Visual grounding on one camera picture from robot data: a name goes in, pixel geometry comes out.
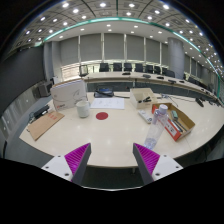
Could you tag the white remote control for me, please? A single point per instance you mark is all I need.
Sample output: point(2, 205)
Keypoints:
point(145, 116)

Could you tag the open brown cardboard box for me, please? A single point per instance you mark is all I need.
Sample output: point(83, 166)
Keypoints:
point(186, 121)

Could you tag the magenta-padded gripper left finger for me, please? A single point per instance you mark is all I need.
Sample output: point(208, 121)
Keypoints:
point(78, 160)

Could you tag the open white cardboard box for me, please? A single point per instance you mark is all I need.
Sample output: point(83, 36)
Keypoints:
point(139, 94)

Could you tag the flat round red coaster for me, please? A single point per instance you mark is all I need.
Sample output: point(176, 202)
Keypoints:
point(102, 116)

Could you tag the long curved conference desk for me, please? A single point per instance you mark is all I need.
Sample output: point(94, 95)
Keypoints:
point(133, 77)

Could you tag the flat brown cardboard sheet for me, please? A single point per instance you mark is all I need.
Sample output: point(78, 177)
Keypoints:
point(45, 124)

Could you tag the white ceramic mug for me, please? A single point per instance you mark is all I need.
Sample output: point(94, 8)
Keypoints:
point(82, 109)

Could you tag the black stapler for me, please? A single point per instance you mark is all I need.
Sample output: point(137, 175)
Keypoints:
point(146, 99)

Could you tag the printed white paper sheet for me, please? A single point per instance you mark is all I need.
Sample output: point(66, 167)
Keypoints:
point(107, 103)

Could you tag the clear plastic water bottle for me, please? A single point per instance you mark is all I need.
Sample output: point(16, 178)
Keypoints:
point(156, 126)

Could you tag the row of black office chairs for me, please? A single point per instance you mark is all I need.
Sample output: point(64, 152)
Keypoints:
point(128, 67)

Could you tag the group of ceiling lights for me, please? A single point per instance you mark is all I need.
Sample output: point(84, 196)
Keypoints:
point(102, 5)

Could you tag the white paper carton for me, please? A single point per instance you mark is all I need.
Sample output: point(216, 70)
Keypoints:
point(68, 95)

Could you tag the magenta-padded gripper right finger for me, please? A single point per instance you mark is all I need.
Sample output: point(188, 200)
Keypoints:
point(146, 160)

